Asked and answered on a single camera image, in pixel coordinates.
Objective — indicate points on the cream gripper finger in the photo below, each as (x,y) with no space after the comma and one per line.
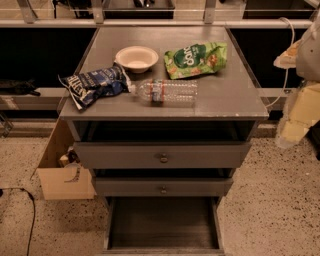
(300,113)
(287,59)

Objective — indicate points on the clear plastic water bottle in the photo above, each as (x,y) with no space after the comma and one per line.
(161,92)

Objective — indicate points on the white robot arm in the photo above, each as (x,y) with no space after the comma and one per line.
(308,59)

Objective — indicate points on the grey drawer cabinet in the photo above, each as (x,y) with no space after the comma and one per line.
(227,108)

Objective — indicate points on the grey bottom drawer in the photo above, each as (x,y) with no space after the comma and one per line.
(163,226)

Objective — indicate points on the grey drawer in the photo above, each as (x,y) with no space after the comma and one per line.
(103,155)
(163,226)
(158,187)

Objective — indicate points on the grey middle drawer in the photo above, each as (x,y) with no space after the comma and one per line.
(158,187)

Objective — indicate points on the grey top drawer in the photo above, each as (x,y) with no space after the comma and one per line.
(103,155)

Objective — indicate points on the green snack bag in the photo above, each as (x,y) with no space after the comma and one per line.
(197,59)

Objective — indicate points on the white paper bowl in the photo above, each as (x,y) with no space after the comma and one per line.
(137,59)

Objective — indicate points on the blue chip bag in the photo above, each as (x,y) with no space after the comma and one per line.
(86,88)

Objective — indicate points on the cardboard box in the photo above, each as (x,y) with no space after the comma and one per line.
(60,179)

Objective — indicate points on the black object on ledge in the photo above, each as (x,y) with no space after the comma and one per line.
(18,87)

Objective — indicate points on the metal railing frame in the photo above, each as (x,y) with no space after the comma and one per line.
(98,13)

